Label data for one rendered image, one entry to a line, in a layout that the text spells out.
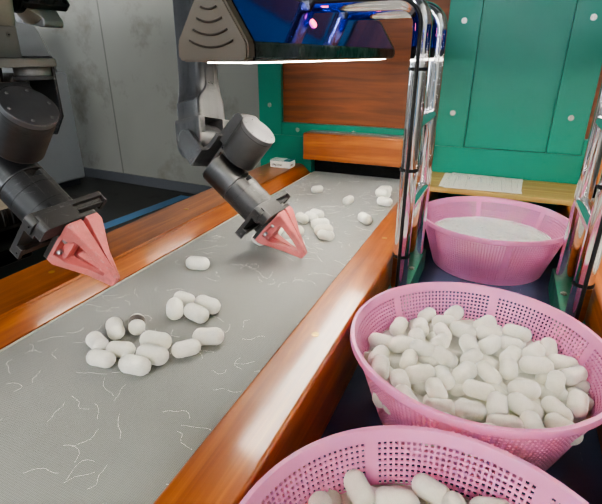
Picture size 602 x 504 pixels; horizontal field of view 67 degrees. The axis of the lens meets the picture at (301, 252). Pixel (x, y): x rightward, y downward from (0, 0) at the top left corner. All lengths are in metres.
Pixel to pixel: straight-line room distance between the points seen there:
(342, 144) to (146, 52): 2.96
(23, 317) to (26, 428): 0.19
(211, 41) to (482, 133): 0.84
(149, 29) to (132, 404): 3.64
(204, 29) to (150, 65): 3.51
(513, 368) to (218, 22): 0.46
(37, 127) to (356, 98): 0.88
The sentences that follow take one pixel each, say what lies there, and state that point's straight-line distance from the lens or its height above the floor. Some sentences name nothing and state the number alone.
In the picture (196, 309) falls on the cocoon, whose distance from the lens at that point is 0.58.
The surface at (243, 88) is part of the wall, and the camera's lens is 3.47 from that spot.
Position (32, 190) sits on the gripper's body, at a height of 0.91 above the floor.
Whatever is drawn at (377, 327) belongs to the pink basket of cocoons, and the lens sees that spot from 0.58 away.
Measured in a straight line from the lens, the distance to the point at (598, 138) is 0.80.
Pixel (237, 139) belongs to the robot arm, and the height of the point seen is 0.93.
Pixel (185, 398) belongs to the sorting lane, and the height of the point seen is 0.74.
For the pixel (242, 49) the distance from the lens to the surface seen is 0.48.
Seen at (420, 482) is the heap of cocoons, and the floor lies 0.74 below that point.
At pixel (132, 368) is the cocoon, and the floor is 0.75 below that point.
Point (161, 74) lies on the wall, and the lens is 3.94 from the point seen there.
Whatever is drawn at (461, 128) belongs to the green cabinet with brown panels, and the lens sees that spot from 1.21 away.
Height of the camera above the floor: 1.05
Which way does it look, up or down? 23 degrees down
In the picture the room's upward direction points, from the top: straight up
